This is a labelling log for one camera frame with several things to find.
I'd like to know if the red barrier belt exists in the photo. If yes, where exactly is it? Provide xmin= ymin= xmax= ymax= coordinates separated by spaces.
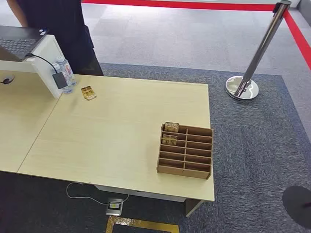
xmin=283 ymin=9 xmax=311 ymax=71
xmin=81 ymin=0 xmax=276 ymax=12

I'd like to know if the black desk cable grommet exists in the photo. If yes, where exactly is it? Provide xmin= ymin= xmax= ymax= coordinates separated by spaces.
xmin=0 ymin=74 xmax=15 ymax=85

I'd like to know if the black power adapter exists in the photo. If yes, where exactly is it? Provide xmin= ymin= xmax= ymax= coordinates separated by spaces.
xmin=52 ymin=72 xmax=68 ymax=90

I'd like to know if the person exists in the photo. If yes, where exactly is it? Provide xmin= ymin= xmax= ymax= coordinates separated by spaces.
xmin=6 ymin=0 xmax=104 ymax=77

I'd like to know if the black laptop power cable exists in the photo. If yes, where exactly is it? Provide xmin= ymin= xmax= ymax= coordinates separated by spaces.
xmin=26 ymin=53 xmax=59 ymax=74

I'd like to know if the brown slotted card organizer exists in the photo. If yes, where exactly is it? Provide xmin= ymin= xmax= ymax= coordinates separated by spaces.
xmin=156 ymin=122 xmax=214 ymax=180

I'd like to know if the gold floor tape frame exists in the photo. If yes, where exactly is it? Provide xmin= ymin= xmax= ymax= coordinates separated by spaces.
xmin=105 ymin=215 xmax=180 ymax=233

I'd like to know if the desk leg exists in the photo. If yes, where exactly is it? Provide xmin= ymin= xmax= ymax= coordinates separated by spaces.
xmin=185 ymin=198 xmax=205 ymax=217

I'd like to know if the metal floor socket box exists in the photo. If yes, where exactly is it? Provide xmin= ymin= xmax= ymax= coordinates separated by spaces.
xmin=106 ymin=199 xmax=124 ymax=216

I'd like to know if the black round base plate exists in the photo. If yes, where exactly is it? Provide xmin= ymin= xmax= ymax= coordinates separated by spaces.
xmin=282 ymin=185 xmax=311 ymax=230

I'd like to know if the thin white cable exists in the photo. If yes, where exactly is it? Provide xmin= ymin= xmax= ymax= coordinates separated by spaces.
xmin=66 ymin=182 xmax=130 ymax=206

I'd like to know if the gold card stack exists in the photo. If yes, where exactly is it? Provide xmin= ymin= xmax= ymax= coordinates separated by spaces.
xmin=81 ymin=85 xmax=97 ymax=101

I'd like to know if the dark grey laptop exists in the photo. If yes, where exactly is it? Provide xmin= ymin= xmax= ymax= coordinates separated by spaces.
xmin=0 ymin=25 xmax=49 ymax=62

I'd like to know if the clear plastic water bottle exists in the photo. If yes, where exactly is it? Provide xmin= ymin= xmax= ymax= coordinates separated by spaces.
xmin=56 ymin=55 xmax=78 ymax=87
xmin=52 ymin=63 xmax=73 ymax=95

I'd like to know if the gold patterned card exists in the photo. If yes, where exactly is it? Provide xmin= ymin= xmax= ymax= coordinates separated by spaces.
xmin=162 ymin=134 xmax=178 ymax=146
xmin=165 ymin=121 xmax=180 ymax=133

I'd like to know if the chrome stanchion post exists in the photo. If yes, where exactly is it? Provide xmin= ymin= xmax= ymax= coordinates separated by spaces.
xmin=225 ymin=0 xmax=292 ymax=101

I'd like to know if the white laptop stand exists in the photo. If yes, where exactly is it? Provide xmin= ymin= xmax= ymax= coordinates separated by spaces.
xmin=0 ymin=34 xmax=65 ymax=100

